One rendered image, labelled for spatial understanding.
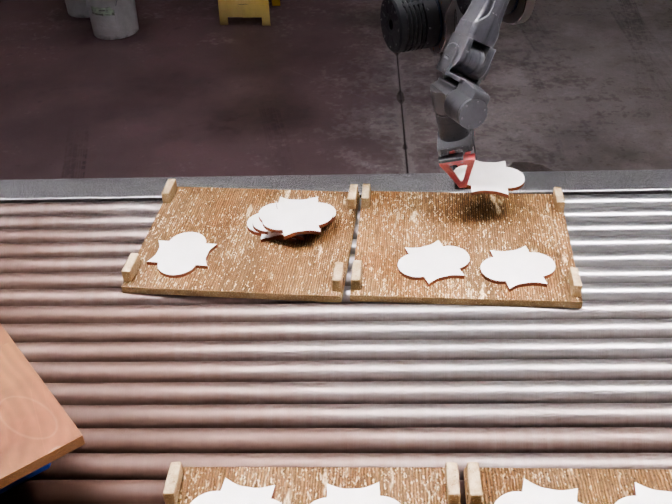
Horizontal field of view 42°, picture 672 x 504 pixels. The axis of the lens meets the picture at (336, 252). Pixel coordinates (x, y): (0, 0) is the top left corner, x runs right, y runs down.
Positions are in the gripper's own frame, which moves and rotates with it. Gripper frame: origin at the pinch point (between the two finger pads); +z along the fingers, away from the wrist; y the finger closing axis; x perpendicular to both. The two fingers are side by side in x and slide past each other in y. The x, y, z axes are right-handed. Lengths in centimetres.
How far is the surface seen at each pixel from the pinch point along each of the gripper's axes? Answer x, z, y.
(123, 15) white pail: 201, 55, 306
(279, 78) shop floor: 109, 87, 256
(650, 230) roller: -34.3, 19.3, 0.0
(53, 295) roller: 75, -5, -29
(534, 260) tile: -11.7, 11.0, -15.8
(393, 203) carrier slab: 15.3, 6.5, 3.0
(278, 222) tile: 35.2, -2.3, -11.4
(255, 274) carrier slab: 38.7, 1.1, -22.6
